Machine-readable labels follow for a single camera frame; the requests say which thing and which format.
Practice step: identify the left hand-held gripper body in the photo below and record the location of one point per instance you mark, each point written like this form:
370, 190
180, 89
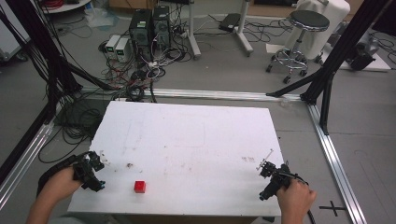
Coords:
84, 174

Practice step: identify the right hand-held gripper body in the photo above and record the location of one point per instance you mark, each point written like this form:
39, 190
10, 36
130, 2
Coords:
278, 182

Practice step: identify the red cube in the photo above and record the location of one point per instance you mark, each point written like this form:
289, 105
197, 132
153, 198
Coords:
140, 186

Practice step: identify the person's right hand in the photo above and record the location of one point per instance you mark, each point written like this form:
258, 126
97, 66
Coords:
295, 197

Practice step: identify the person's left hand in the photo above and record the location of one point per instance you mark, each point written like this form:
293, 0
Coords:
63, 183

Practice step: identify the thin metal rod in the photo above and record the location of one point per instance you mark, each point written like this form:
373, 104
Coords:
265, 159

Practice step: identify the person's grey clothing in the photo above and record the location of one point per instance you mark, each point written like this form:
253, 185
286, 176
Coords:
84, 219

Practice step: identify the white power supply unit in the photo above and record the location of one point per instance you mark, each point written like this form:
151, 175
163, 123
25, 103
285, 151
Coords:
112, 43
123, 49

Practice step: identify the black round chrome stool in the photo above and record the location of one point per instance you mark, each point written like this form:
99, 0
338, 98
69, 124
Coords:
300, 40

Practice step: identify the white table stand legs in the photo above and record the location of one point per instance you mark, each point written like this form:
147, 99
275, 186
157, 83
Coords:
243, 34

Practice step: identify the black computer tower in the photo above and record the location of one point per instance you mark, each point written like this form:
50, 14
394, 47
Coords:
162, 26
140, 29

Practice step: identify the black device on board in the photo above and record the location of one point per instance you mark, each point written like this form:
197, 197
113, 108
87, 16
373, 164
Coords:
361, 57

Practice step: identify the flat black box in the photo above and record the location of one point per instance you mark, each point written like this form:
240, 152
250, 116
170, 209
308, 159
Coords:
229, 22

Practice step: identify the white floor board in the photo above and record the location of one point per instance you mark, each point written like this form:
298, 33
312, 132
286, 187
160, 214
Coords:
378, 63

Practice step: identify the white round table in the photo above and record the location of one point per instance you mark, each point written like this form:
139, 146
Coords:
67, 6

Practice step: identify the aluminium floor rail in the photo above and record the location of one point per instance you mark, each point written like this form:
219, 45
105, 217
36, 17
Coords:
336, 161
224, 94
25, 161

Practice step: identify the black frame post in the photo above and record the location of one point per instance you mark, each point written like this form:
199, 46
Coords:
336, 59
40, 46

